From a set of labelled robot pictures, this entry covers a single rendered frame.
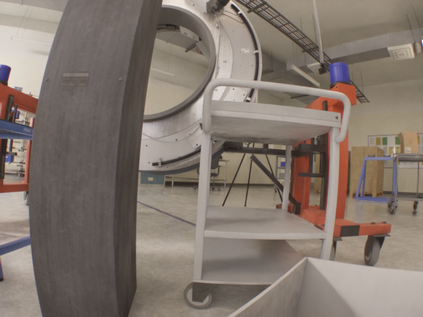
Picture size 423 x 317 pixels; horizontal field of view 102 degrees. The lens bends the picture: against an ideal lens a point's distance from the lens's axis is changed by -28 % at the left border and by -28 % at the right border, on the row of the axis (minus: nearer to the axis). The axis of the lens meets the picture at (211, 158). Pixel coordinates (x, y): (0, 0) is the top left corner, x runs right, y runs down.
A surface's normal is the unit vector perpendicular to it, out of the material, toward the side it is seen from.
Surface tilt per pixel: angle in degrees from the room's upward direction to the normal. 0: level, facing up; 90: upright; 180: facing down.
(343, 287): 90
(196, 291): 90
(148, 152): 90
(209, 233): 90
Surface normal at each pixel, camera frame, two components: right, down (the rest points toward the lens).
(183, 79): 0.62, 0.00
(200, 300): -0.15, -0.07
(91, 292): 0.14, -0.04
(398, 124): -0.78, -0.08
